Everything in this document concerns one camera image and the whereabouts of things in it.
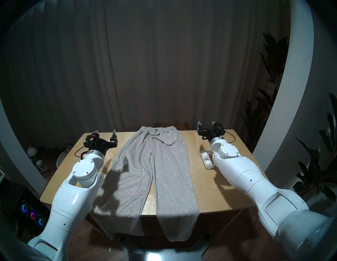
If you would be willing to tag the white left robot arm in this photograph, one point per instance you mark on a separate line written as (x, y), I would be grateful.
(73, 197)

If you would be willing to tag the white lint roller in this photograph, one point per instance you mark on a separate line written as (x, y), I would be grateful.
(208, 163)

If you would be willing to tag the wide white arch pillar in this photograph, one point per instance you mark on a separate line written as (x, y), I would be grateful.
(292, 92)

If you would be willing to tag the leafy plant in white pot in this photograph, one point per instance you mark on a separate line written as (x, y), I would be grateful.
(316, 171)

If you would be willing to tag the tall dark leafy plant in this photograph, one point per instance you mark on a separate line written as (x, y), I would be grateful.
(273, 58)

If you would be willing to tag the red lint debris bits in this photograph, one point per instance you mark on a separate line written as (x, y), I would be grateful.
(207, 157)

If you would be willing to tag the grey pleated curtain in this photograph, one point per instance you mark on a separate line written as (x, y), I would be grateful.
(147, 65)

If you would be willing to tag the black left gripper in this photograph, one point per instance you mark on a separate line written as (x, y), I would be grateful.
(101, 144)

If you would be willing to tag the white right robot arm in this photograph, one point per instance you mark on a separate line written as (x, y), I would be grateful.
(258, 181)

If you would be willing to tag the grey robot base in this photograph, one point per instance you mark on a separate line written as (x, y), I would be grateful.
(163, 254)

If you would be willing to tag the white paper plant tag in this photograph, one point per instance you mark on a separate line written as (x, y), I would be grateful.
(271, 86)

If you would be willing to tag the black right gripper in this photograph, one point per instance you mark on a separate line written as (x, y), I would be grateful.
(210, 132)

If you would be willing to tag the striped woven basket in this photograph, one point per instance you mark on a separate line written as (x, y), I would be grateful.
(63, 156)

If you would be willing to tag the black computer with rgb fans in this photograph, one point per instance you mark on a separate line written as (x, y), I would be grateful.
(26, 210)

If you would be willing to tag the narrow white arch pillar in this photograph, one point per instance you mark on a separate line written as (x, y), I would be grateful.
(18, 157)

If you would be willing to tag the large white mushroom lamp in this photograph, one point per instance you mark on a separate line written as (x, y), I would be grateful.
(32, 150)

